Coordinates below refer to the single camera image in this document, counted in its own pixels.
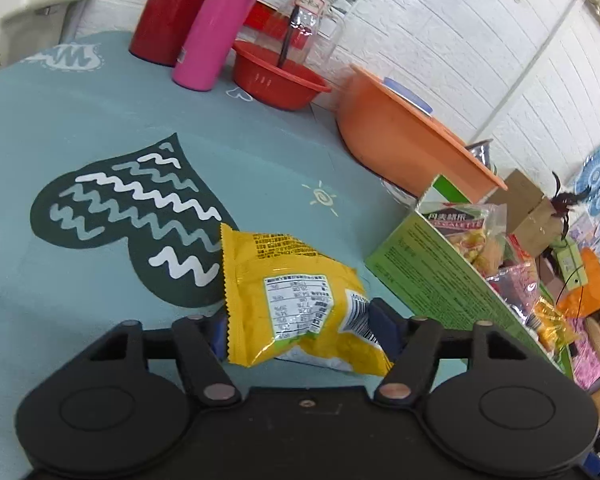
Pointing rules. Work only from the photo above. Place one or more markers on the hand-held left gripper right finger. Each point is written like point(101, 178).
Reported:
point(385, 325)

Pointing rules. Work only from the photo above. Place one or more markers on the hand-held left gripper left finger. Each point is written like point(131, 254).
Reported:
point(220, 336)

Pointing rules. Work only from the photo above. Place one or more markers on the green cardboard box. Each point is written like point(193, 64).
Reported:
point(430, 270)

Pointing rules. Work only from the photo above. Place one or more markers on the large yellow snack bag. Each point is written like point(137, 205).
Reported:
point(290, 270)

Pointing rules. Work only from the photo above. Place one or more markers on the snack bag with green band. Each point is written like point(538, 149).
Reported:
point(475, 240)

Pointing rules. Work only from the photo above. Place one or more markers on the small yellow snack packet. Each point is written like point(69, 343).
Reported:
point(552, 325)

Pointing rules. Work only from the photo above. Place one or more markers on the large brown cardboard box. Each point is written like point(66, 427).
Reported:
point(525, 200)

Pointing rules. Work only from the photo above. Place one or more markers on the orange plastic basin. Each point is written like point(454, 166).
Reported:
point(395, 135)

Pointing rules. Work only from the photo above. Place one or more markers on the light green box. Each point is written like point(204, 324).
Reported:
point(570, 260)

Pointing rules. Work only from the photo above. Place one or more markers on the steel bowl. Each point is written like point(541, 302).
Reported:
point(480, 152)

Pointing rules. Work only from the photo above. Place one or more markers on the pink floral blanket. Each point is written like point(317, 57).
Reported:
point(587, 367)

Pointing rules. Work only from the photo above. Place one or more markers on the woven straw cushion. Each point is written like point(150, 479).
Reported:
point(597, 340)

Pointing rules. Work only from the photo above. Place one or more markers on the orange bag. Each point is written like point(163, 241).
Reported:
point(595, 285)

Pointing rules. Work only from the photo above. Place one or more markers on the dark red artificial plant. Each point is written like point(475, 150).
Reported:
point(565, 202)

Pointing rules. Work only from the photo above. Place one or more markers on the round tin with blue lid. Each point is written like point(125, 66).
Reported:
point(410, 97)

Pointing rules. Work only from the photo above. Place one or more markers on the red plastic basket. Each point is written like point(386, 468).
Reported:
point(275, 85)

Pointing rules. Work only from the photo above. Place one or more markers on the teal printed tablecloth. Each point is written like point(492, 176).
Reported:
point(80, 110)

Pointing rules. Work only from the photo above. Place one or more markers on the dark stirring stick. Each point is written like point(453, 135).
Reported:
point(290, 40)

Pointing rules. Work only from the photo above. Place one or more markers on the glass pitcher with label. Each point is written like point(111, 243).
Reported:
point(322, 30)

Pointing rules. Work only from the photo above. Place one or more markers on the pink thermos bottle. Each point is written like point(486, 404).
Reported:
point(210, 30)

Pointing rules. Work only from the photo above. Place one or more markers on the red printed box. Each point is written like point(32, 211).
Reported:
point(265, 15)

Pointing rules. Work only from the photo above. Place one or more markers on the red thermos jug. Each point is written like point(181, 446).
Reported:
point(170, 10)

